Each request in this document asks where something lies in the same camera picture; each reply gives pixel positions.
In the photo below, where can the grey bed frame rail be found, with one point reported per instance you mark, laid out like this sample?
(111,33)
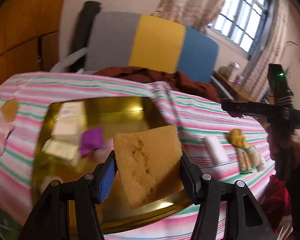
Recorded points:
(220,87)

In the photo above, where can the large brown sponge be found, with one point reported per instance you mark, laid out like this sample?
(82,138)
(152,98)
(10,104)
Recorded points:
(147,160)

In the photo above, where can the small doll toy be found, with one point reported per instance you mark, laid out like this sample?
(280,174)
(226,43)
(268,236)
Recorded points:
(243,150)

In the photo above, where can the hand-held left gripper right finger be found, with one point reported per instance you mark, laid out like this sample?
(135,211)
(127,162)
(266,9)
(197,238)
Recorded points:
(190,180)

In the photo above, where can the white bed frame rail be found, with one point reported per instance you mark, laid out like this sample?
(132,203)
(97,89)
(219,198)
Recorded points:
(67,61)

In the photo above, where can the purple small container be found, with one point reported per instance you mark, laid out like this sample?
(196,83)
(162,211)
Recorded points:
(238,80)

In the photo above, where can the cream foil packet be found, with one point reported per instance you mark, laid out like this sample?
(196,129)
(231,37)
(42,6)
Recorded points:
(60,151)

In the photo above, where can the beige patterned curtain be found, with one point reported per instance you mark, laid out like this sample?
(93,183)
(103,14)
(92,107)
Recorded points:
(190,2)

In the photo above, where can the purple packet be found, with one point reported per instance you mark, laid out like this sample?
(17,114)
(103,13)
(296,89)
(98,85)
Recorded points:
(91,141)

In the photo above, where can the pink green striped cloth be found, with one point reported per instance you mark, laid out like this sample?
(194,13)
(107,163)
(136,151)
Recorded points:
(202,120)

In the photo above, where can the wooden side desk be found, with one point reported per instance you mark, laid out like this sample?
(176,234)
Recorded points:
(237,90)

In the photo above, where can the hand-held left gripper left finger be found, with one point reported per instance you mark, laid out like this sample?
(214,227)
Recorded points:
(107,180)

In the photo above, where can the small brown sponge piece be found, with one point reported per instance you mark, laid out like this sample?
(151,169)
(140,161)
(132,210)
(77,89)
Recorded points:
(9,109)

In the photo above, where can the pink striped sock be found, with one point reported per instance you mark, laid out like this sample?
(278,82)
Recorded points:
(0,136)

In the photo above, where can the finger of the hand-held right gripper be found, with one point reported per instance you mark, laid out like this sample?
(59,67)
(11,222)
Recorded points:
(252,110)

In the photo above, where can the dark red blanket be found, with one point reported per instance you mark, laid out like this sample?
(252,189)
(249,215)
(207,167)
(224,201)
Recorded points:
(185,82)

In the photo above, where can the person's right forearm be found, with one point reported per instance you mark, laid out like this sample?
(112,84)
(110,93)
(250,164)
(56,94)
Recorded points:
(293,155)

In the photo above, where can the cream cardboard box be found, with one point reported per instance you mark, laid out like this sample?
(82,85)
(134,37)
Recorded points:
(68,122)

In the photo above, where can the barred window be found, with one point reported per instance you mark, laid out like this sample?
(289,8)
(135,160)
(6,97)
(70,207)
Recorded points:
(242,15)

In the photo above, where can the white soap bar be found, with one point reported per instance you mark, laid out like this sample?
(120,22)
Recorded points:
(215,148)

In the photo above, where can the wooden wardrobe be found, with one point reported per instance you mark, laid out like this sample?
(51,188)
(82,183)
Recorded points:
(22,30)

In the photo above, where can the grey yellow blue headboard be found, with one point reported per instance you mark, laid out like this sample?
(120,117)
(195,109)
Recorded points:
(160,42)

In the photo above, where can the white carton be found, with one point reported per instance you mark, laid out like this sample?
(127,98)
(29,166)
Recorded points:
(233,70)

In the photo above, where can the gold metal tin box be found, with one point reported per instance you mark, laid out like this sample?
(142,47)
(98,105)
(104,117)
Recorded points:
(130,115)

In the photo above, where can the black rolled mat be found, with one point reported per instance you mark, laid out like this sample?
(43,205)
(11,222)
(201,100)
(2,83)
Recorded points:
(85,27)

